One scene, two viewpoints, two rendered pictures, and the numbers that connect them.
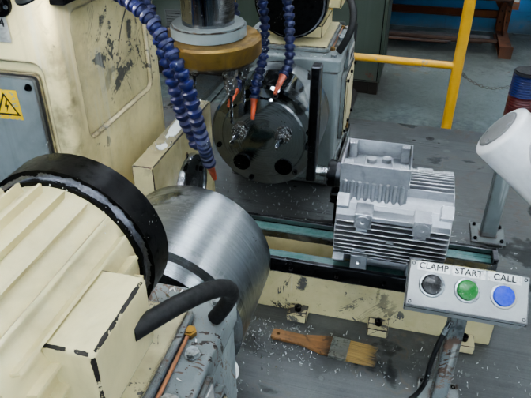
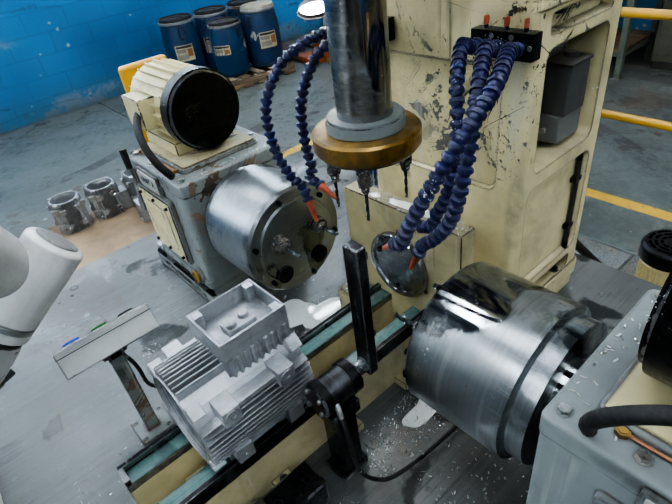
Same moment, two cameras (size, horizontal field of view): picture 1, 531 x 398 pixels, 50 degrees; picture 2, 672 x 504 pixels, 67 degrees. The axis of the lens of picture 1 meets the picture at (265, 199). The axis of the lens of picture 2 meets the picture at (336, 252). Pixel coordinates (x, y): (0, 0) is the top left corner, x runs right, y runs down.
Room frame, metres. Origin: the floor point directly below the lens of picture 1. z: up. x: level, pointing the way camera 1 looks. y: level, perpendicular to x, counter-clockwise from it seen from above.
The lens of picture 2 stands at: (1.40, -0.57, 1.66)
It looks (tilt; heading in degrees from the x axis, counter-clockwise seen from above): 36 degrees down; 128
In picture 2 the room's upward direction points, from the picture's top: 8 degrees counter-clockwise
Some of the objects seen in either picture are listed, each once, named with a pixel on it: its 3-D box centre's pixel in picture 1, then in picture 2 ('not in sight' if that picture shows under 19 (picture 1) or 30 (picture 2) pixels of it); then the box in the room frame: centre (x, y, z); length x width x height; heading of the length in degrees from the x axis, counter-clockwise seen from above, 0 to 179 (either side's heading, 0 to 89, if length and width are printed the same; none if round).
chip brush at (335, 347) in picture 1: (323, 344); not in sight; (0.76, -0.11, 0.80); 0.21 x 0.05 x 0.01; 73
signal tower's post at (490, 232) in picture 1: (506, 159); not in sight; (1.12, -0.54, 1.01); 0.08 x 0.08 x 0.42; 75
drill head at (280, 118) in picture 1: (275, 116); (518, 367); (1.29, -0.03, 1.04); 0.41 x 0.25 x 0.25; 165
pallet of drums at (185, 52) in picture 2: not in sight; (225, 46); (-2.94, 3.52, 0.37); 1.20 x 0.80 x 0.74; 70
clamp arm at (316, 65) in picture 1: (314, 125); (361, 313); (1.06, -0.10, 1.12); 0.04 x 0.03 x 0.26; 75
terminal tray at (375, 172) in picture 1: (376, 170); (240, 326); (0.90, -0.20, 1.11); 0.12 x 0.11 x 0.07; 76
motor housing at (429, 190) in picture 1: (392, 216); (233, 380); (0.89, -0.24, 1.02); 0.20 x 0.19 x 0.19; 76
